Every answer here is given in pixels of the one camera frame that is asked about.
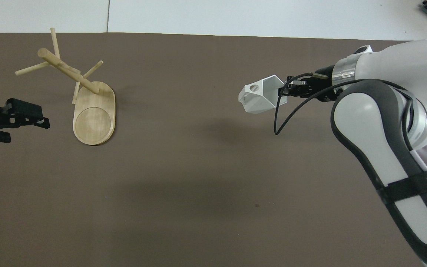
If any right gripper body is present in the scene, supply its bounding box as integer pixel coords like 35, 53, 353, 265
307, 65, 338, 103

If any white angular cup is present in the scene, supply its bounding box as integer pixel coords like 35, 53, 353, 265
238, 75, 288, 115

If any wooden cup rack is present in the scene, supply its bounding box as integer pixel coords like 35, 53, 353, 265
15, 27, 116, 146

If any black cable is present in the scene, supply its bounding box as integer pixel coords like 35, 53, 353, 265
274, 73, 344, 135

